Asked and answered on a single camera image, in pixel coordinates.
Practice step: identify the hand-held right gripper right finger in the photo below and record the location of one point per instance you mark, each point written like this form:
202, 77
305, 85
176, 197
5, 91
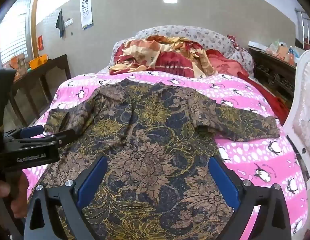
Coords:
223, 182

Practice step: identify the rectangular ceiling light panel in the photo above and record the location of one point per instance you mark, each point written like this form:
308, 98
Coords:
170, 0

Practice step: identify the white wall hook strip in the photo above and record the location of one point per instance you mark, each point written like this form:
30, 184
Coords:
68, 22

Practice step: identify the orange box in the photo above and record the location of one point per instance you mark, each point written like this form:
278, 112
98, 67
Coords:
38, 62

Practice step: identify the white upholstered chair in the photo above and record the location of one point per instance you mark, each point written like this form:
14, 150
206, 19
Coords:
304, 110

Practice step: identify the dark floral shirt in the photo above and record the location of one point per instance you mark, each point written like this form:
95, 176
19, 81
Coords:
145, 130

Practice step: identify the dark hanging cloth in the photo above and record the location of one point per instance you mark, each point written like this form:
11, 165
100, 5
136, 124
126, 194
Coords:
60, 22

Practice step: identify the brown cardboard box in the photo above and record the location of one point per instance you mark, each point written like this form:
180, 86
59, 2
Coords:
16, 66

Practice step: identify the glass block window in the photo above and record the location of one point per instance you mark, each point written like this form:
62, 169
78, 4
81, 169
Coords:
16, 30

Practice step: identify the eye chart poster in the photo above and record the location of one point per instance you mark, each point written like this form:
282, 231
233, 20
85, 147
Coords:
86, 11

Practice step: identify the dark wooden side table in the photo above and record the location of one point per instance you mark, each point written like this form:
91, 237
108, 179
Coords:
52, 66

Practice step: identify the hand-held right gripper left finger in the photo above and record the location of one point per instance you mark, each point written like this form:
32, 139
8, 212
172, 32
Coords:
91, 182

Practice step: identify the dark carved wooden cabinet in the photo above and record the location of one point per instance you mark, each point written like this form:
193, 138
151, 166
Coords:
272, 72

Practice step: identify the plastic bag pile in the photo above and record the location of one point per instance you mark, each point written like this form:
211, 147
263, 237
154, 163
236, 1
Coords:
282, 52

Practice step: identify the crumpled red orange quilt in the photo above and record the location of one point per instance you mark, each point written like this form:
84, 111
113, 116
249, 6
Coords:
145, 52

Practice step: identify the person's left hand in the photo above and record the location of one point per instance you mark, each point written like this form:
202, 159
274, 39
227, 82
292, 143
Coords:
19, 197

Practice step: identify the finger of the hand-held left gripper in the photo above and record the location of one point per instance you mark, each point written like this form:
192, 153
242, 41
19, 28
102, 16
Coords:
66, 137
32, 132

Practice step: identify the red paper wall decoration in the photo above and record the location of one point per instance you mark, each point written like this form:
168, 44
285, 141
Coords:
40, 42

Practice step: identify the pink penguin blanket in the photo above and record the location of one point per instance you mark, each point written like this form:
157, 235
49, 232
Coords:
257, 155

